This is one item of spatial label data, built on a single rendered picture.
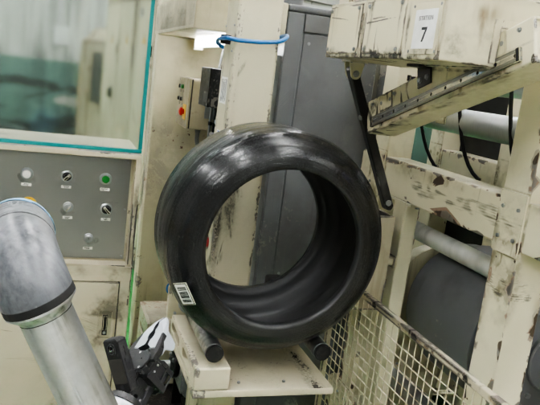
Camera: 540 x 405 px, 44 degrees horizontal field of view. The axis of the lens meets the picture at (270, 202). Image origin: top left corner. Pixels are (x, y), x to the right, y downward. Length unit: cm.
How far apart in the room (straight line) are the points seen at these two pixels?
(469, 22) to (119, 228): 133
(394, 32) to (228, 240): 77
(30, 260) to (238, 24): 103
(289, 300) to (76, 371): 91
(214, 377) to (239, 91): 77
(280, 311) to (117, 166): 73
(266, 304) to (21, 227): 97
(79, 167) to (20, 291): 119
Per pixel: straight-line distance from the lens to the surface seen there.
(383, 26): 162
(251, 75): 188
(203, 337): 168
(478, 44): 144
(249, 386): 172
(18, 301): 106
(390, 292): 213
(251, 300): 189
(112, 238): 226
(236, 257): 196
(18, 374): 237
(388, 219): 203
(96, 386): 114
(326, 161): 157
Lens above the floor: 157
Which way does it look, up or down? 11 degrees down
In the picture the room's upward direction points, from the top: 7 degrees clockwise
